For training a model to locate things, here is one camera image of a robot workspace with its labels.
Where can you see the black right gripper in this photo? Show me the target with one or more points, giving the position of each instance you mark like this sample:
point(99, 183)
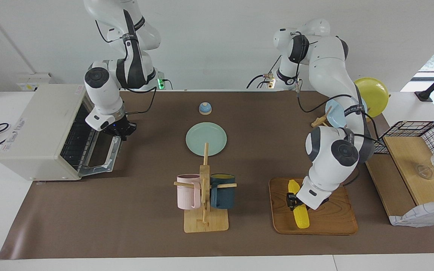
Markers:
point(123, 128)

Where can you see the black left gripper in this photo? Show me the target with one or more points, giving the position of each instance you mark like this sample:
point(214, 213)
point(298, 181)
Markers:
point(295, 198)

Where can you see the yellow corn cob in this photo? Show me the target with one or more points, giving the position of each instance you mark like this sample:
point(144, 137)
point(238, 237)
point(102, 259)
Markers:
point(301, 220)

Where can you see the mint green plate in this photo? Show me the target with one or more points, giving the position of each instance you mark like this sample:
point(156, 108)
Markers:
point(198, 137)

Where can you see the beige toaster oven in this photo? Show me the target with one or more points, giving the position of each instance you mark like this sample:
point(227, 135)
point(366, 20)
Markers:
point(32, 128)

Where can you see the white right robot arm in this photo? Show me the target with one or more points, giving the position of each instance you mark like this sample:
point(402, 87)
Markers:
point(102, 98)

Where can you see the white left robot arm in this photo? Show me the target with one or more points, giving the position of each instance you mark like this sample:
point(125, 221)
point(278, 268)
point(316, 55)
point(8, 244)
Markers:
point(333, 154)

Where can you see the brown wooden tray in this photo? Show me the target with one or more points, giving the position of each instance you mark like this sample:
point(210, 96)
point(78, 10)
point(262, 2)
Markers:
point(337, 222)

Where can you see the dark blue mug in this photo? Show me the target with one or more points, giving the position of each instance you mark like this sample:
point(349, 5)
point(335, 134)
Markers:
point(222, 195)

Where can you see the brown table mat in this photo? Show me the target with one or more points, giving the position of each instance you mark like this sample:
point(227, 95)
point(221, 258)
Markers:
point(126, 218)

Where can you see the pink mug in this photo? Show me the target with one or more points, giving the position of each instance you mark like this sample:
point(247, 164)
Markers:
point(185, 192)

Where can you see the wooden mug rack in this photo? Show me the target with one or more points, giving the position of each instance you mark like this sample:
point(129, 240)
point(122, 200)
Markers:
point(205, 224)

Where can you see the wooden plate rack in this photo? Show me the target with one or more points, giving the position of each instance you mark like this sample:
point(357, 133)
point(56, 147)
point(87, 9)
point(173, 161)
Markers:
point(319, 121)

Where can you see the light blue plate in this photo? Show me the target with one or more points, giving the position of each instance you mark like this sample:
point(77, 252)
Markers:
point(335, 114)

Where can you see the white power strip box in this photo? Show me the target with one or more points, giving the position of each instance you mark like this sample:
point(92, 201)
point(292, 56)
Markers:
point(32, 81)

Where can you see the light wooden shelf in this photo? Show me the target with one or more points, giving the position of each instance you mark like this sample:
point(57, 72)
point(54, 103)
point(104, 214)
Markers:
point(409, 158)

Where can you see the white checked cloth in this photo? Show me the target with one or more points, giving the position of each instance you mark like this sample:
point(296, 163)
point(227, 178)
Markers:
point(424, 214)

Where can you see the small clear glass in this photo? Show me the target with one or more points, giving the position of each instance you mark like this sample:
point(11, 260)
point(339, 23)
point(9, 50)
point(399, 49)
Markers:
point(424, 171)

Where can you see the yellow plate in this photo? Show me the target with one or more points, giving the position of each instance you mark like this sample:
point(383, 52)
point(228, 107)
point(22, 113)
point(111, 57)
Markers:
point(377, 96)

